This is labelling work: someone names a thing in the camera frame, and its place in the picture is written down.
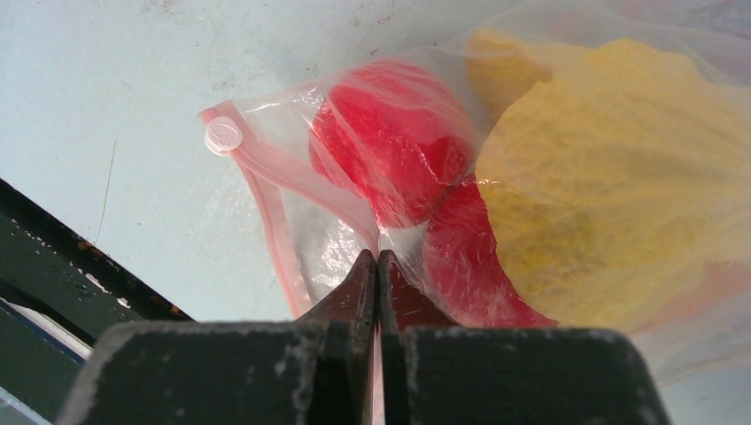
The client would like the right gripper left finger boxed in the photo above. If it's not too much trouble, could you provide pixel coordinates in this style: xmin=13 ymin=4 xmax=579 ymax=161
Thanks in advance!
xmin=293 ymin=250 xmax=376 ymax=424

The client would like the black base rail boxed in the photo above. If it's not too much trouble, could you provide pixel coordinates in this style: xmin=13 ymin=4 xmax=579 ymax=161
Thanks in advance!
xmin=1 ymin=182 xmax=190 ymax=424

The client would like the clear zip top bag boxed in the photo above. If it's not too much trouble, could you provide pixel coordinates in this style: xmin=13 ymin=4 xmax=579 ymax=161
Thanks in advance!
xmin=200 ymin=1 xmax=750 ymax=383

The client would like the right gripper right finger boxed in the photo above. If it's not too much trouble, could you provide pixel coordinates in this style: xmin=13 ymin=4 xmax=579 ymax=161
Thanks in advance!
xmin=378 ymin=250 xmax=461 ymax=425

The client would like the fake red apple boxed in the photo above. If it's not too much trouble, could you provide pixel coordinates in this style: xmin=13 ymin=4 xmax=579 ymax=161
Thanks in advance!
xmin=310 ymin=60 xmax=474 ymax=228

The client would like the fake red orange peach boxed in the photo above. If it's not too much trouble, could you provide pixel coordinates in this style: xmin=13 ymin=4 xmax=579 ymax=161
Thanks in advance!
xmin=423 ymin=174 xmax=558 ymax=328

